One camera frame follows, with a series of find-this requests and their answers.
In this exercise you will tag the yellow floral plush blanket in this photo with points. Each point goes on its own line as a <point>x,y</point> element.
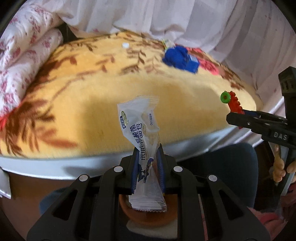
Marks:
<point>70,109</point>

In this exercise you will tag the blue wrapper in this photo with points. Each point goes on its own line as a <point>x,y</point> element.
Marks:
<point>176,57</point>

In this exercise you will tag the blue barcode package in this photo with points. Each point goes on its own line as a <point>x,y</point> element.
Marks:
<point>192,64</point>

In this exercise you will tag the white sheer curtain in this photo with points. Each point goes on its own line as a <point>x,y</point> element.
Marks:
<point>253,38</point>

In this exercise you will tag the white bread wrapper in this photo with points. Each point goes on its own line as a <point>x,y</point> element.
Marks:
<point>139,126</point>

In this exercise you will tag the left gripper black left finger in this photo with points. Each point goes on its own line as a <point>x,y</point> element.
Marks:
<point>87,209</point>

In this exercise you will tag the white perforated slipper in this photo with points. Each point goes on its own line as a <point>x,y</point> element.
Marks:
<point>167,232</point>

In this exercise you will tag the pink fluffy slipper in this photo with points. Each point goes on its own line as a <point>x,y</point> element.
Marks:
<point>273,222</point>

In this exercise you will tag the person's right hand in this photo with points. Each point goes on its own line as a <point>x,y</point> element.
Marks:
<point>278,166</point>

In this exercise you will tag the small white cap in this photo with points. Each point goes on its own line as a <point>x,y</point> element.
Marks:
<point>125,45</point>

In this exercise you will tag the dark blue jeans legs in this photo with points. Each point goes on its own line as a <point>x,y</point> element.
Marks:
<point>236,165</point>

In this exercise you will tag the red and green toy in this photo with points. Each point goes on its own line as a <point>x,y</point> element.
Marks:
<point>232,101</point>

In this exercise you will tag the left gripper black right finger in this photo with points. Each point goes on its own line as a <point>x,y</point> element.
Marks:
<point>207,208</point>

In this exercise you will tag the white yogurt pouch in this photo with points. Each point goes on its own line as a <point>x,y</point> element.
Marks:
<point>167,44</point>

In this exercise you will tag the orange plastic trash bin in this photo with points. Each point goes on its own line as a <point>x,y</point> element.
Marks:
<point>153,218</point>

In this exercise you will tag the pink floral folded quilt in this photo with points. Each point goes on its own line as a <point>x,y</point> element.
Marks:
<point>26,44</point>

